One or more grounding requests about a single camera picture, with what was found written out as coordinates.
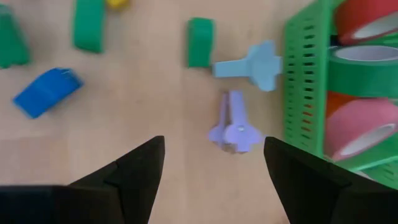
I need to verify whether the pink tape roll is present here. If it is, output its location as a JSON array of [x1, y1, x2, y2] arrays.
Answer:
[[323, 98, 398, 162]]

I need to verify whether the blue stapler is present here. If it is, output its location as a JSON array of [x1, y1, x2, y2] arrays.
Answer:
[[12, 67, 85, 120]]

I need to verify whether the yellow stapler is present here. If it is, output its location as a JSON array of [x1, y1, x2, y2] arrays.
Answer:
[[105, 0, 131, 10]]

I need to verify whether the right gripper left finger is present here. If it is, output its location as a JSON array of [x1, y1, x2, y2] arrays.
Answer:
[[68, 135, 166, 224]]

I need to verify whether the light blue staple remover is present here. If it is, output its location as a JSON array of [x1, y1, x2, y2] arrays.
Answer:
[[212, 39, 284, 93]]

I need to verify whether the green stapler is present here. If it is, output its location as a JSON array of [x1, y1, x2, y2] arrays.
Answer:
[[72, 0, 106, 54], [186, 17, 216, 68], [0, 4, 31, 70]]

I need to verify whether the red tape roll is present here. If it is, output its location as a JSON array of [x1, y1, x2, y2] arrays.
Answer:
[[335, 0, 398, 46]]

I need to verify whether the green tape roll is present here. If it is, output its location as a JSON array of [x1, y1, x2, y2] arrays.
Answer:
[[328, 45, 398, 99]]

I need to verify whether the green plastic basket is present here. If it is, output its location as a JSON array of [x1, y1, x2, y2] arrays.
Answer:
[[282, 0, 398, 190]]

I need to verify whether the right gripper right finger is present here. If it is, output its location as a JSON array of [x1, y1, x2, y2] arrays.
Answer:
[[262, 136, 398, 224]]

